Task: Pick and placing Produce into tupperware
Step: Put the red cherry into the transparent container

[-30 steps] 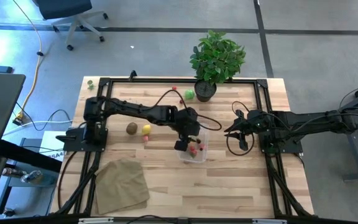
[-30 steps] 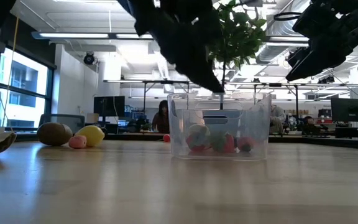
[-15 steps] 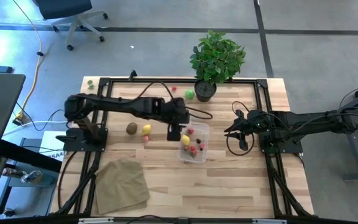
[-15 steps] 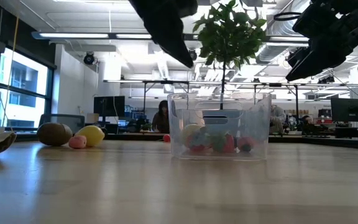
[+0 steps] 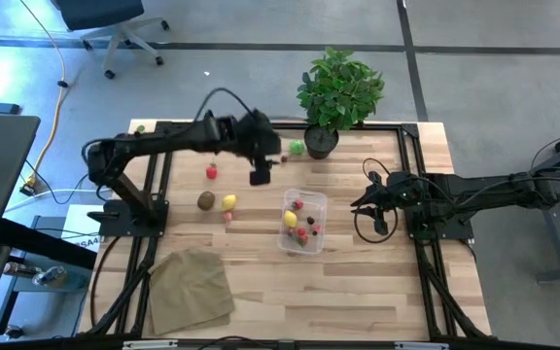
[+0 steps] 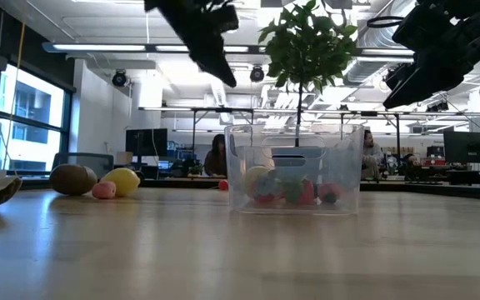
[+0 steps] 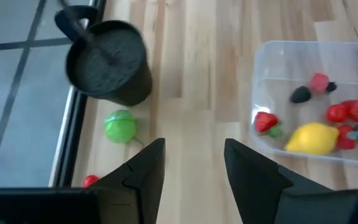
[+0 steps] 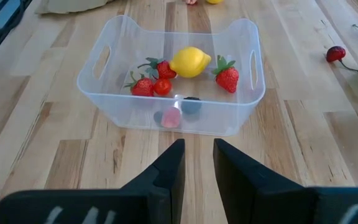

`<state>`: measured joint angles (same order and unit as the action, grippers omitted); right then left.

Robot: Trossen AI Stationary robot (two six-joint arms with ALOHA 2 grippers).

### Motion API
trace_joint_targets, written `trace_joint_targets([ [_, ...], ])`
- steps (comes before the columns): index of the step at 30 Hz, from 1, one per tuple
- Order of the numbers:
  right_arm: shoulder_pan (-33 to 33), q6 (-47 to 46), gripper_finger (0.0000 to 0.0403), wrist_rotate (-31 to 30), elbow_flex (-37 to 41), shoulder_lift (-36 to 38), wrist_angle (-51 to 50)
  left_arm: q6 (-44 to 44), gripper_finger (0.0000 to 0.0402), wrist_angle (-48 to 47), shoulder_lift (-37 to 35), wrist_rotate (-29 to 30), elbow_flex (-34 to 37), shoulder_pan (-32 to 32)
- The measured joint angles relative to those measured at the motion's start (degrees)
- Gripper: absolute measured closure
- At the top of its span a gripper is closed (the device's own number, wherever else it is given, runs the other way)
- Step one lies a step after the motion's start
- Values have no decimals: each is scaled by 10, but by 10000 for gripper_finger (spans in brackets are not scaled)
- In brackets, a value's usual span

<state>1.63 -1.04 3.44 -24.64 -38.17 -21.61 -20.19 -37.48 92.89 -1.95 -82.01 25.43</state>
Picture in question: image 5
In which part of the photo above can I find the white bracket plate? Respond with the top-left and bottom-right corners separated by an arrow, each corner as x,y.
394,340 -> 450,350
122,338 -> 180,350

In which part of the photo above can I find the black right gripper cable loop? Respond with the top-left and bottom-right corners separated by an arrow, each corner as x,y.
353,202 -> 400,245

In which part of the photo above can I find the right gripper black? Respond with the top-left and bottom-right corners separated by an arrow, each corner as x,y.
351,169 -> 423,238

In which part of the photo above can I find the green plant in black pot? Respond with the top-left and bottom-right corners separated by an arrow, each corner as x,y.
296,46 -> 387,160

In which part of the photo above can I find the white printed box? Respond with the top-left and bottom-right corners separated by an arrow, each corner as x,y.
59,203 -> 107,254

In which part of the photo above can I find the brown bottle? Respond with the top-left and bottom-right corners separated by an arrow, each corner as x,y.
1,261 -> 43,279

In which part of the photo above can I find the clear plastic bottle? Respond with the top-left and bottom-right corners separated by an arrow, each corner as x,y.
30,264 -> 67,288

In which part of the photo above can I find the brown plastic kiwi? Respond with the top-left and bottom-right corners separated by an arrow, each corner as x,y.
196,191 -> 217,212

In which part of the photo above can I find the tan folded cloth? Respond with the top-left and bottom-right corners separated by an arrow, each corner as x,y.
147,247 -> 236,337

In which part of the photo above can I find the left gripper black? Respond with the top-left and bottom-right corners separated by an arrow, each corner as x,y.
233,109 -> 283,188

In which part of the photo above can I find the clear plastic tupperware container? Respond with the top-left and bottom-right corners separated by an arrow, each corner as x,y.
277,188 -> 329,256

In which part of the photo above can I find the black desk frame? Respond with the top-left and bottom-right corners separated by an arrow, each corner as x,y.
505,121 -> 560,286

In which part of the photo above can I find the office chair with dark seat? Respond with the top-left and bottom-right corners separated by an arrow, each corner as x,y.
53,0 -> 171,81

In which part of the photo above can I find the yellow cable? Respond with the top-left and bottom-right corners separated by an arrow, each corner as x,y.
17,0 -> 69,191

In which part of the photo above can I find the short black right gripper cable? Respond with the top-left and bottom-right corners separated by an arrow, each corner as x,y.
361,157 -> 394,182

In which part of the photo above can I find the black aluminium table frame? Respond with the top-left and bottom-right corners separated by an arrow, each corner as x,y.
83,119 -> 493,341

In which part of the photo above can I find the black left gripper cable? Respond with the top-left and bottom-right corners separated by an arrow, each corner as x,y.
182,87 -> 258,128

